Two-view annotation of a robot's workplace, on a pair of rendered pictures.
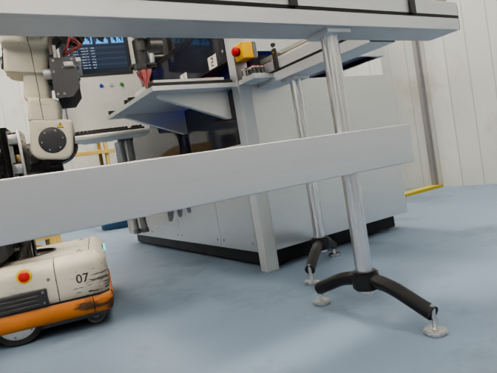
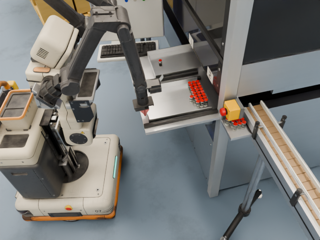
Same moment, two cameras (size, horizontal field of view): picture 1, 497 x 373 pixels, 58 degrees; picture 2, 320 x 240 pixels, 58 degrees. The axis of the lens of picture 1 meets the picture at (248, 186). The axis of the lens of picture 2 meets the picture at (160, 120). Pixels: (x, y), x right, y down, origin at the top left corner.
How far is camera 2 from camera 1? 1.82 m
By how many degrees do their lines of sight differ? 49
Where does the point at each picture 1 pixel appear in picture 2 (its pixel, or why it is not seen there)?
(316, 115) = (287, 125)
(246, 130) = (218, 144)
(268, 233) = (215, 185)
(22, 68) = not seen: hidden behind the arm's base
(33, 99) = (62, 119)
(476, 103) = not seen: outside the picture
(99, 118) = not seen: hidden behind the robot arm
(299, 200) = (246, 169)
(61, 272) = (87, 209)
